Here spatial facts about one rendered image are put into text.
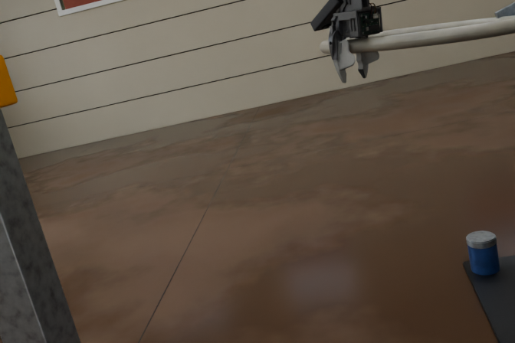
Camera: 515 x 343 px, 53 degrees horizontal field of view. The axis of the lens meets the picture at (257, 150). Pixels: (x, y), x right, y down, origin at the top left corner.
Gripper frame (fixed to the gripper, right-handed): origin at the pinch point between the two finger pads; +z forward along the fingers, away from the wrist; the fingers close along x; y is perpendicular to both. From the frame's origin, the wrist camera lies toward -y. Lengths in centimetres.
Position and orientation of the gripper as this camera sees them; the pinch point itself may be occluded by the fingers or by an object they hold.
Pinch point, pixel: (352, 74)
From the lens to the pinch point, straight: 119.3
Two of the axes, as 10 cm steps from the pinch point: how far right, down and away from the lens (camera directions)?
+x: 8.4, -2.5, 4.9
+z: 1.5, 9.6, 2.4
